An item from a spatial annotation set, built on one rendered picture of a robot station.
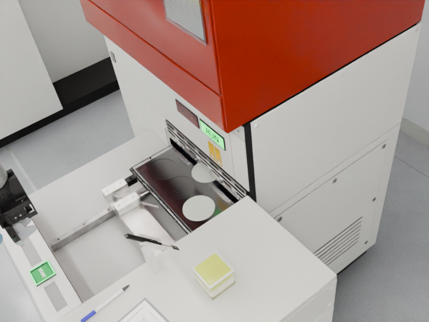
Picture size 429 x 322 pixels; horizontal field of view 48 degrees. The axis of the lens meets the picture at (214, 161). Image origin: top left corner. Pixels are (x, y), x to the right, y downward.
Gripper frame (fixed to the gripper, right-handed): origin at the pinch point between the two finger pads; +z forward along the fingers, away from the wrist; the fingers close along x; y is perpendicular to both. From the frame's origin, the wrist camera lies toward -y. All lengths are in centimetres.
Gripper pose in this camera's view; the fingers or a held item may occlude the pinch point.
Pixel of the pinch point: (18, 243)
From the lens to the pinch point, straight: 128.8
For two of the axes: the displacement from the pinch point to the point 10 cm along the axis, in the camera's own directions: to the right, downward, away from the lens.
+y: 8.0, -4.8, 3.6
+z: 1.1, 7.1, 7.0
